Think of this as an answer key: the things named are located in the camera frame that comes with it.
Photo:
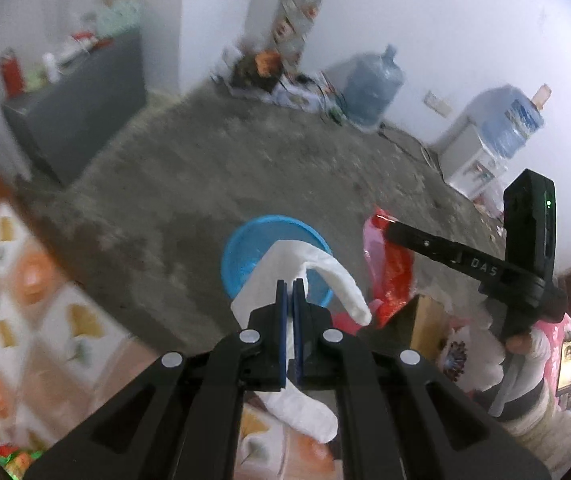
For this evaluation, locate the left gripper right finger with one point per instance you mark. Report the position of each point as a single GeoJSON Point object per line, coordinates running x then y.
{"type": "Point", "coordinates": [400, 417]}

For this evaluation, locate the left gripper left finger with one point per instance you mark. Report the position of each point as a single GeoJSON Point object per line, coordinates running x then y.
{"type": "Point", "coordinates": [180, 418]}

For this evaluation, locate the water dispenser with jug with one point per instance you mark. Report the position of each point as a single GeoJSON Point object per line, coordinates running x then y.
{"type": "Point", "coordinates": [496, 125]}

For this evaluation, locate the blue plastic waste basket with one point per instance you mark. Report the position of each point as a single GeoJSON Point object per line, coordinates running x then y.
{"type": "Point", "coordinates": [248, 244]}

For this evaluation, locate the large blue water jug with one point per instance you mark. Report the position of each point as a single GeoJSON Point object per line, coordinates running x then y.
{"type": "Point", "coordinates": [371, 87]}

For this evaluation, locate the grey cabinet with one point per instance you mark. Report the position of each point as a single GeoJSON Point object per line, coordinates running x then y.
{"type": "Point", "coordinates": [62, 126]}

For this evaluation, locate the patterned tall box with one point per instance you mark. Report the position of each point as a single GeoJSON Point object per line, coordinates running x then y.
{"type": "Point", "coordinates": [293, 22]}

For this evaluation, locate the red thermos bottle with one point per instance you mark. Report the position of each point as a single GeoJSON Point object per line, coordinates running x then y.
{"type": "Point", "coordinates": [11, 73]}

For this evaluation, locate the mint green calendar box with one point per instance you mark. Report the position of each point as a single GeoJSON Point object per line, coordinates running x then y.
{"type": "Point", "coordinates": [120, 17]}

